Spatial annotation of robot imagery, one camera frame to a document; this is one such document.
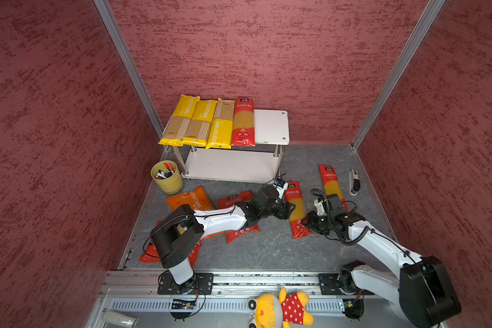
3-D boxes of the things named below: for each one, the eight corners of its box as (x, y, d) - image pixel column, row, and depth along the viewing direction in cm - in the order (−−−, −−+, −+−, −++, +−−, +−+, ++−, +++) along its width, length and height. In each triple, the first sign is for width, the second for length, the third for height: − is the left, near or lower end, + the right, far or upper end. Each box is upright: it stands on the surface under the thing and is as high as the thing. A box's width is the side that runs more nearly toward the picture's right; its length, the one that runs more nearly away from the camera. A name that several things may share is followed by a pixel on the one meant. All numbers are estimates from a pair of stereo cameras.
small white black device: (349, 195, 102) (353, 190, 98) (348, 173, 110) (352, 168, 107) (356, 196, 101) (360, 191, 97) (355, 175, 110) (359, 169, 106)
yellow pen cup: (158, 195, 100) (147, 179, 89) (164, 176, 107) (155, 160, 96) (182, 195, 100) (174, 180, 89) (187, 176, 107) (179, 160, 96)
